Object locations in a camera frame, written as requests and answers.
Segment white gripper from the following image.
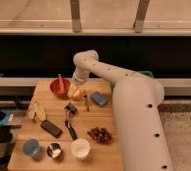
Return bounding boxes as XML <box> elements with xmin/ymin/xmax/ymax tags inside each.
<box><xmin>68</xmin><ymin>71</ymin><xmax>87</xmax><ymax>98</ymax></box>

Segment orange apple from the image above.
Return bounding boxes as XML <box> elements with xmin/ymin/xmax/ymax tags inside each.
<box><xmin>72</xmin><ymin>89</ymin><xmax>82</xmax><ymax>101</ymax></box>

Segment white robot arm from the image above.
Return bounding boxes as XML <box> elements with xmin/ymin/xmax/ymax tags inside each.
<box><xmin>72</xmin><ymin>50</ymin><xmax>173</xmax><ymax>171</ymax></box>

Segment white paper cup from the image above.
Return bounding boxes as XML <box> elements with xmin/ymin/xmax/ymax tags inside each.
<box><xmin>71</xmin><ymin>138</ymin><xmax>91</xmax><ymax>160</ymax></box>

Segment small metal cup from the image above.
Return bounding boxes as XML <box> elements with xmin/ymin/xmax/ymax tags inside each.
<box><xmin>46</xmin><ymin>143</ymin><xmax>62</xmax><ymax>159</ymax></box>

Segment blue plastic cup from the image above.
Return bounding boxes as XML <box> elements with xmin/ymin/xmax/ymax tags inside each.
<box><xmin>22</xmin><ymin>139</ymin><xmax>40</xmax><ymax>158</ymax></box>

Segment red spoon in bowl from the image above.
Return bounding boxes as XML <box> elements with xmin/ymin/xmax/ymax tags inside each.
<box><xmin>58</xmin><ymin>74</ymin><xmax>65</xmax><ymax>94</ymax></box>

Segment red bowl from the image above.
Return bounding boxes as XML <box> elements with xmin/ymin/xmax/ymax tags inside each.
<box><xmin>50</xmin><ymin>78</ymin><xmax>70</xmax><ymax>98</ymax></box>

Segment black dish brush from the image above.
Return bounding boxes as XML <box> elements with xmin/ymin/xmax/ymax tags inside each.
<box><xmin>64</xmin><ymin>103</ymin><xmax>77</xmax><ymax>140</ymax></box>

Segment blue sponge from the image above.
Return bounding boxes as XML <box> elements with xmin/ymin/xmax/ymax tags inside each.
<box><xmin>90</xmin><ymin>91</ymin><xmax>107</xmax><ymax>107</ymax></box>

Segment yellow banana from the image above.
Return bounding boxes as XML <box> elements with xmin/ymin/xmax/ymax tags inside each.
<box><xmin>28</xmin><ymin>100</ymin><xmax>47</xmax><ymax>121</ymax></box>

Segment black rectangular block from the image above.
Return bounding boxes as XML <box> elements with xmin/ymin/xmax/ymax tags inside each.
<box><xmin>41</xmin><ymin>120</ymin><xmax>62</xmax><ymax>138</ymax></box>

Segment bunch of dark grapes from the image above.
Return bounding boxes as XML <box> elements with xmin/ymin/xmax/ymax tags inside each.
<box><xmin>87</xmin><ymin>127</ymin><xmax>112</xmax><ymax>144</ymax></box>

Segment green plastic tray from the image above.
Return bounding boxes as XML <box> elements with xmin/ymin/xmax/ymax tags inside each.
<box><xmin>139</xmin><ymin>71</ymin><xmax>154</xmax><ymax>78</ymax></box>

